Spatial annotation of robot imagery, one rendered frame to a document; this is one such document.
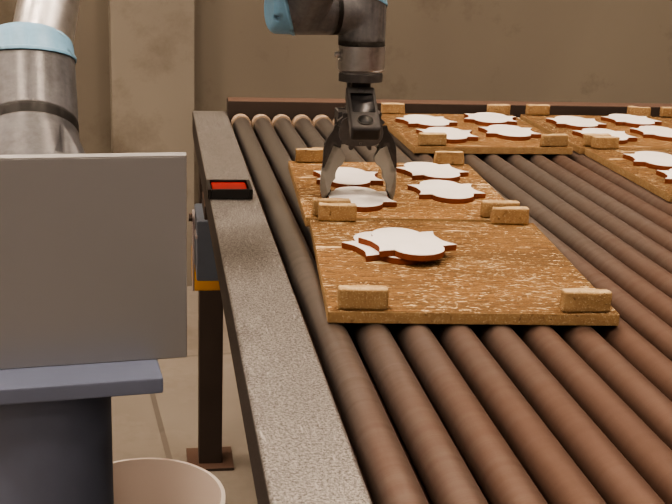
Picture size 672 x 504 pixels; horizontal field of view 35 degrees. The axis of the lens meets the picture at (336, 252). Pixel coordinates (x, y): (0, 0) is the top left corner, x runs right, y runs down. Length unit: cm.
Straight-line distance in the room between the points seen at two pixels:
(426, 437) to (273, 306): 38
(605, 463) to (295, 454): 28
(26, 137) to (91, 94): 284
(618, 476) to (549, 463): 6
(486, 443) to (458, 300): 34
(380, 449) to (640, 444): 24
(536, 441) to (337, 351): 27
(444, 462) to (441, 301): 38
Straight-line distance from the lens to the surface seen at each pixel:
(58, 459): 131
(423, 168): 197
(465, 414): 104
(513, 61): 449
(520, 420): 104
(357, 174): 189
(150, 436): 302
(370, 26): 169
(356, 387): 108
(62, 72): 133
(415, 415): 103
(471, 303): 129
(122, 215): 121
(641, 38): 475
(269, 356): 116
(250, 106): 264
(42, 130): 126
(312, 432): 100
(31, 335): 125
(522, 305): 130
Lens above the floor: 136
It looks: 17 degrees down
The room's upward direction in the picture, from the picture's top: 2 degrees clockwise
